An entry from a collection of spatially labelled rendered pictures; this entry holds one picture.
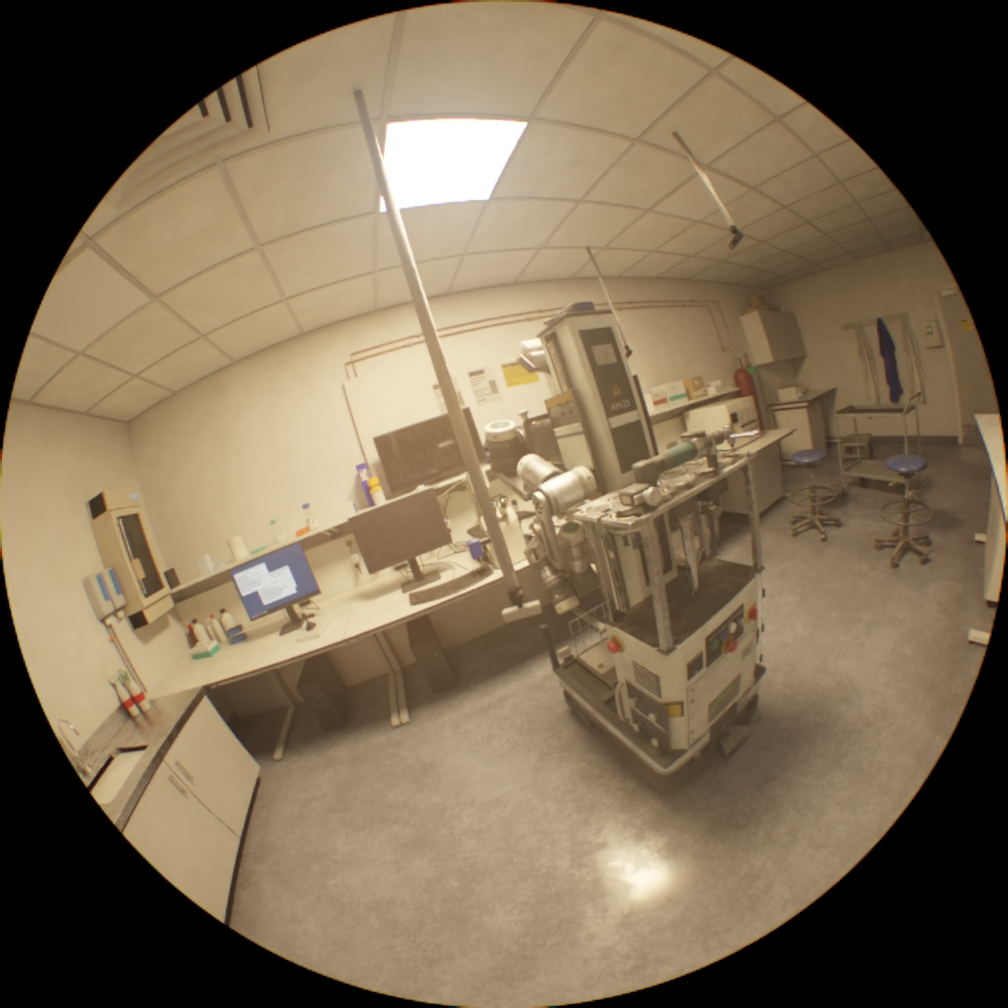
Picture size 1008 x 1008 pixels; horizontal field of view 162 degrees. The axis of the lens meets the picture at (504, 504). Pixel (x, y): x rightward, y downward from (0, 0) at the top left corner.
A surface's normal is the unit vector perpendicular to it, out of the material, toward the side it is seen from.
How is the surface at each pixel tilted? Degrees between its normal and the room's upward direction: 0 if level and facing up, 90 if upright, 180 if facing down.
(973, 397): 90
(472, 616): 90
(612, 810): 0
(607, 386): 90
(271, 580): 86
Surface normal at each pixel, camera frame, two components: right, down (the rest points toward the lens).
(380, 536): 0.29, 0.01
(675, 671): -0.37, 0.29
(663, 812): -0.30, -0.94
